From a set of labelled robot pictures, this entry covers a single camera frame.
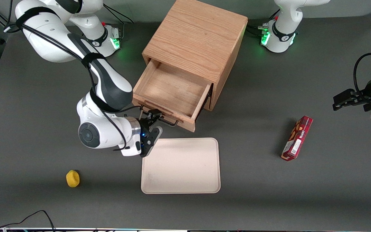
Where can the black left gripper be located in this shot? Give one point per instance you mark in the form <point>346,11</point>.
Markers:
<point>364,96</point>

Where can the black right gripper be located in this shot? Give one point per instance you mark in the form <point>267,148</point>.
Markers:
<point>145,124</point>

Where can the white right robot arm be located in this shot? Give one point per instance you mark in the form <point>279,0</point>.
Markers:
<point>108,80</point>

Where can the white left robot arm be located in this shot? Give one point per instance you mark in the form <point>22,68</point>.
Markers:
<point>283,29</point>

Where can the wooden drawer cabinet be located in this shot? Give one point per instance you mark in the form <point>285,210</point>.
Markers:
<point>198,35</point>

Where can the beige rectangular tray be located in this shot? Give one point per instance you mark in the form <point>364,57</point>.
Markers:
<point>180,166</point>

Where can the red snack box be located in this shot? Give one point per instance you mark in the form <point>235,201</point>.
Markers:
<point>296,138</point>

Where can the yellow lemon toy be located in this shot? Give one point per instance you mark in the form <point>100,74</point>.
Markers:
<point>72,178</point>

